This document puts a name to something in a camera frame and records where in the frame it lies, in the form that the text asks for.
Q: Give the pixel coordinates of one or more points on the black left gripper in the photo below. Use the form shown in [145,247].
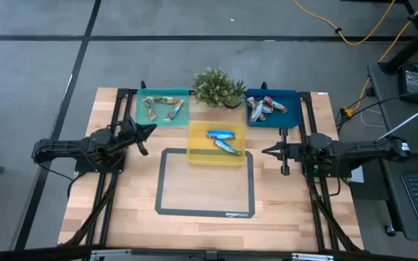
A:
[129,130]

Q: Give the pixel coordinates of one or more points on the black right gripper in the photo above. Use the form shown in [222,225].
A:
[294,150]

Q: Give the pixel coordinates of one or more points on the green yellow granola bar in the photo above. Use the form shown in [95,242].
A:
[165,100]

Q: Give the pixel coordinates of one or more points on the red green chewy granola bar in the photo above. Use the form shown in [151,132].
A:
[256,114]

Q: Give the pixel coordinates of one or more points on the blue orange granola bar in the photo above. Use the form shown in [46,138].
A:
[252,102]

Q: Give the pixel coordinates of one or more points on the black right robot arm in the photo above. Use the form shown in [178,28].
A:
[357,150]

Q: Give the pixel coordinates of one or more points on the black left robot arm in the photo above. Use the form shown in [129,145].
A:
[60,146]

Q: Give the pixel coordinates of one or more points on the teal plastic tray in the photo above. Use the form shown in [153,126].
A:
[162,117]

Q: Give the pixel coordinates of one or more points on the blue plastic tray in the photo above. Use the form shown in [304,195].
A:
[289,116]

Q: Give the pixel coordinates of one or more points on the yellow plastic tray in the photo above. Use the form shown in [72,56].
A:
[201,152]

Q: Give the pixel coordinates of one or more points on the small green potted plant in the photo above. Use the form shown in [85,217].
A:
[236,96]

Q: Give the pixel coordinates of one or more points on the black-bordered silicone baking mat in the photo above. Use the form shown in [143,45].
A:
[201,188]

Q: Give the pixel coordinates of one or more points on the large white-flowered potted plant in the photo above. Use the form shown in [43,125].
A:
[212,87]

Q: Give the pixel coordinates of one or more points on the white plate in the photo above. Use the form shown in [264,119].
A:
[357,175]

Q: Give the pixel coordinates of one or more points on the dark grey desk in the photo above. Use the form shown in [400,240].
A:
[394,188]

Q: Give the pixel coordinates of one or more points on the black caster wheel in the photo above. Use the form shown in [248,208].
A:
[389,230]

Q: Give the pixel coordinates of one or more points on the black slanted bar white edge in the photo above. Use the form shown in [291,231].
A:
[412,122]

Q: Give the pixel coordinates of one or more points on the black power adapter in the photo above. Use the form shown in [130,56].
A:
[411,83]

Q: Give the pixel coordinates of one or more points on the black stand leg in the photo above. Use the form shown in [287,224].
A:
[412,47]

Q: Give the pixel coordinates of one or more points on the black aluminium rig frame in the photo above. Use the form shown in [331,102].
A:
[122,93]

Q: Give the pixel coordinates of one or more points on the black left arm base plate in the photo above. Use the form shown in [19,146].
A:
[85,167]

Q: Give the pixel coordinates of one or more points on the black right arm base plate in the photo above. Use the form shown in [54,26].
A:
[343,173]

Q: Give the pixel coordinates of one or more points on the silver aluminium bracket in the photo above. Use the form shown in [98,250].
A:
[111,253]
[312,257]

